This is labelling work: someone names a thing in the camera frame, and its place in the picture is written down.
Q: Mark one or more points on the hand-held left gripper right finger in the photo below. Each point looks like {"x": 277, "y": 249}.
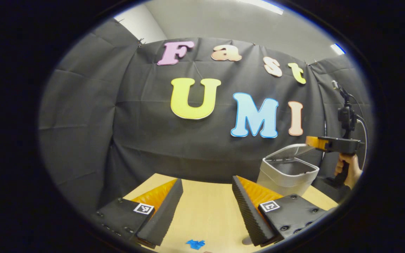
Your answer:
{"x": 250, "y": 214}

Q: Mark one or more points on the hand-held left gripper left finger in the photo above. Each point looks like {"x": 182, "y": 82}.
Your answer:
{"x": 164, "y": 211}

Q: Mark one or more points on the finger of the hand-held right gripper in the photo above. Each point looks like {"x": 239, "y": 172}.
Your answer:
{"x": 316, "y": 143}

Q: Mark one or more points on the white desktop garbage bin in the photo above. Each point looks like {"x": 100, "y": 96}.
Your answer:
{"x": 280, "y": 181}

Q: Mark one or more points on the blue paper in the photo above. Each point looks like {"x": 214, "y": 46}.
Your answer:
{"x": 195, "y": 244}

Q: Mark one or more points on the wooden desktop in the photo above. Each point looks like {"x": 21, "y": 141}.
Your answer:
{"x": 206, "y": 211}

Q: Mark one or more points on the black backdrop cloth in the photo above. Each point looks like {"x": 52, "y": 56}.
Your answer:
{"x": 135, "y": 140}

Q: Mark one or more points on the small ceiling light panel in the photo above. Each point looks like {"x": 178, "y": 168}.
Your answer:
{"x": 338, "y": 49}

